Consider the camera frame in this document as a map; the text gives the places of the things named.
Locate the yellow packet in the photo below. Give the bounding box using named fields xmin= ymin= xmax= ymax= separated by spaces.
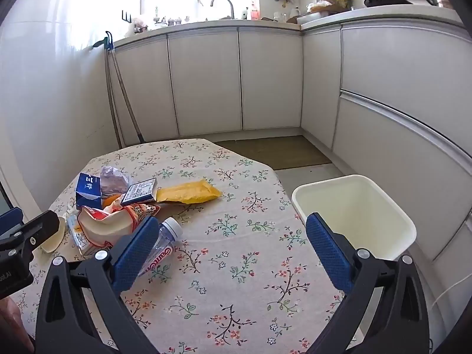
xmin=155 ymin=179 xmax=222 ymax=205

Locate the floral tablecloth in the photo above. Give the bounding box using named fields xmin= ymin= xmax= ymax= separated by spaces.
xmin=15 ymin=138 xmax=369 ymax=354

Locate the white cabinet drawer front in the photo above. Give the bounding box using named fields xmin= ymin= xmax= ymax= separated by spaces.
xmin=332 ymin=94 xmax=472 ymax=262
xmin=339 ymin=22 xmax=472 ymax=148

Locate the red and white snack bag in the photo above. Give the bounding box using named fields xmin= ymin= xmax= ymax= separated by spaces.
xmin=79 ymin=202 xmax=161 ymax=249

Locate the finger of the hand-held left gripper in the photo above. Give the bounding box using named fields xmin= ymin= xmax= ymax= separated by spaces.
xmin=0 ymin=210 xmax=60 ymax=259
xmin=0 ymin=207 xmax=23 ymax=237

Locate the person's left hand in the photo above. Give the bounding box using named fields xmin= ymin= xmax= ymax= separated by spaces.
xmin=0 ymin=299 xmax=35 ymax=354

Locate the narrow white cabinet door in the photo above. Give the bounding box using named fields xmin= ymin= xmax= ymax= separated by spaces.
xmin=300 ymin=29 xmax=342 ymax=152

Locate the clear plastic bag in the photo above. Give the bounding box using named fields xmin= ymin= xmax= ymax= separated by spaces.
xmin=100 ymin=166 xmax=130 ymax=197

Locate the white cable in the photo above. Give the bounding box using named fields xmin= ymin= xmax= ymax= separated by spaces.
xmin=431 ymin=279 xmax=462 ymax=307

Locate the small blue carton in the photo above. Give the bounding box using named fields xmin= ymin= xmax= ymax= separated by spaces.
xmin=76 ymin=173 xmax=103 ymax=211

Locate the white plastic bin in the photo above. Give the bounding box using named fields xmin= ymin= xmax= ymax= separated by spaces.
xmin=291 ymin=174 xmax=417 ymax=262

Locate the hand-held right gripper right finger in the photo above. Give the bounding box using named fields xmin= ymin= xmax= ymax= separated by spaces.
xmin=305 ymin=212 xmax=432 ymax=354

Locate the blue box with white label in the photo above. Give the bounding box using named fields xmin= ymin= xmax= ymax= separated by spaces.
xmin=121 ymin=178 xmax=158 ymax=207

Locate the clear plastic water bottle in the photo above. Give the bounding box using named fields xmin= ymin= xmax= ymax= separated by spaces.
xmin=138 ymin=217 xmax=184 ymax=277

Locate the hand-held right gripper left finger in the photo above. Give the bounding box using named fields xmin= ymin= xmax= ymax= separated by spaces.
xmin=35 ymin=214 xmax=163 ymax=354

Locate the brown floor mat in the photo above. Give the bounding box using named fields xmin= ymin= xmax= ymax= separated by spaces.
xmin=214 ymin=135 xmax=332 ymax=170

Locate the chrome faucet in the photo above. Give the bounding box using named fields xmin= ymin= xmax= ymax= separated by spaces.
xmin=210 ymin=0 xmax=235 ymax=20

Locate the cream curved piece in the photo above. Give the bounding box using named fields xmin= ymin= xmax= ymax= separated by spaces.
xmin=40 ymin=216 xmax=67 ymax=254

